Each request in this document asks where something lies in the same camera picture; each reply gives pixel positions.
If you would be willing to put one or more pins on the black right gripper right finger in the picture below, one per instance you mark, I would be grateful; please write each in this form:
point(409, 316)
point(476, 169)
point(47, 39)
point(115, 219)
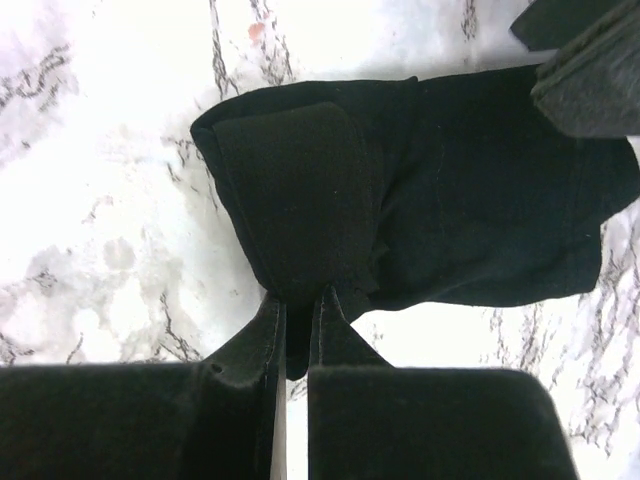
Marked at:
point(370, 420)

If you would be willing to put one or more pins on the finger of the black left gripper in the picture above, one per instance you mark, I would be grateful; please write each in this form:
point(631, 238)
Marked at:
point(548, 25)
point(590, 88)

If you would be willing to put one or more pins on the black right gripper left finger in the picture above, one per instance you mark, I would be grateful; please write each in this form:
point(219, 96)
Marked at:
point(219, 418)

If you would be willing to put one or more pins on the black underwear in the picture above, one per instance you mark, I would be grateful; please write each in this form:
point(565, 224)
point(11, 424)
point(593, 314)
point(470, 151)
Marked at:
point(451, 190)

